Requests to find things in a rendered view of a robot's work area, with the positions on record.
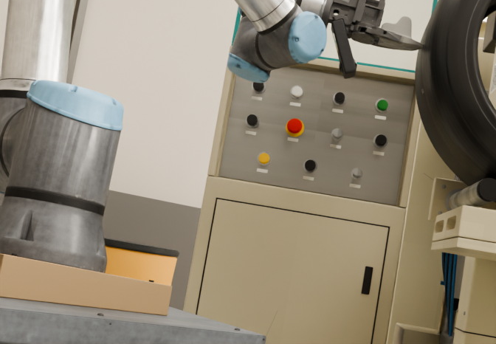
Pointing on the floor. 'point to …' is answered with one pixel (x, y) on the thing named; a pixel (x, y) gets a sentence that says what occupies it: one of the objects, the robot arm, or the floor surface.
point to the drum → (140, 261)
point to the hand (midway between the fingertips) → (415, 48)
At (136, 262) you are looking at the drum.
